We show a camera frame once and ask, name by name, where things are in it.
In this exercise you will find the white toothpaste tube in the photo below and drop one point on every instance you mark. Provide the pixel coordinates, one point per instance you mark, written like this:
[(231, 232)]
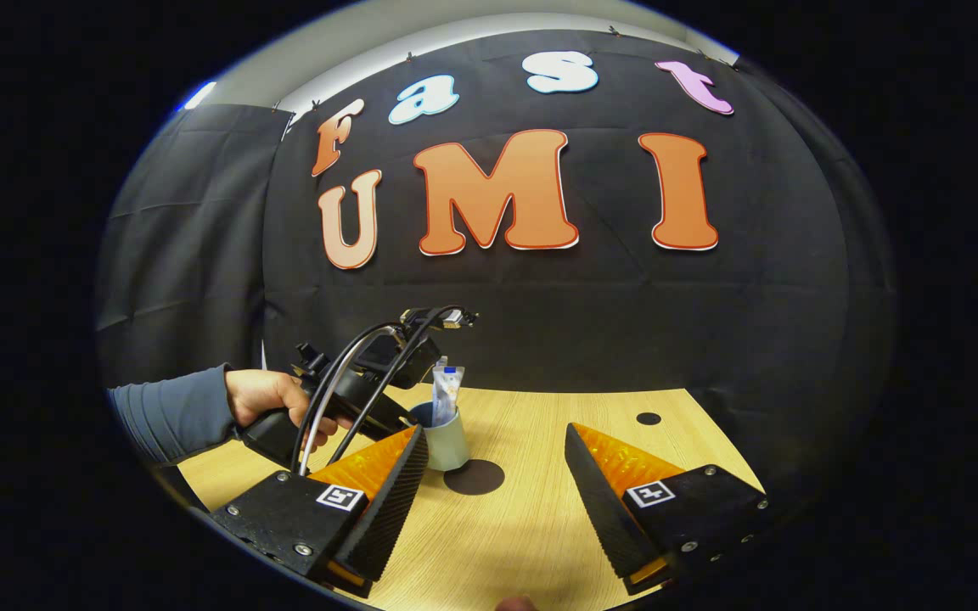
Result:
[(446, 390)]

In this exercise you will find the ceiling light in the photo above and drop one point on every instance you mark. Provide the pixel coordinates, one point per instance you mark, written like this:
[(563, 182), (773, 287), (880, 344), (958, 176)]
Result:
[(199, 95)]

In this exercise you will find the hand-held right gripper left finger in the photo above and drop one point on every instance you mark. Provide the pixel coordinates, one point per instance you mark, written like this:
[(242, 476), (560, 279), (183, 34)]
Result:
[(387, 501)]

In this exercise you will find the black backdrop cloth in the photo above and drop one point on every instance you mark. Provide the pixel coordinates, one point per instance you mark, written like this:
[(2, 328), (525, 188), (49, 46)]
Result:
[(582, 314)]

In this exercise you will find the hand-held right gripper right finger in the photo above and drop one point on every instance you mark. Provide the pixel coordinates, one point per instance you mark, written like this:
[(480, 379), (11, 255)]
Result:
[(599, 501)]

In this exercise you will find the dark round coaster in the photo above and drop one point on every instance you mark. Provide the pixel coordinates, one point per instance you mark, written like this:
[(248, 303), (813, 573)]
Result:
[(476, 479)]

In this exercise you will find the black side curtain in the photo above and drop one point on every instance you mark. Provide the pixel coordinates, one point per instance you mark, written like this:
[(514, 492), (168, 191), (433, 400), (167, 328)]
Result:
[(183, 238), (862, 297)]

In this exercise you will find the wooden desktop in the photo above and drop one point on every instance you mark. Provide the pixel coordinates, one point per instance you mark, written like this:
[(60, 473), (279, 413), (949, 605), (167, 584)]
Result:
[(523, 543)]

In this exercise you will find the light blue cup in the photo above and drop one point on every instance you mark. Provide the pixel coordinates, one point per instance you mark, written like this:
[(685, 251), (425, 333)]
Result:
[(446, 445)]

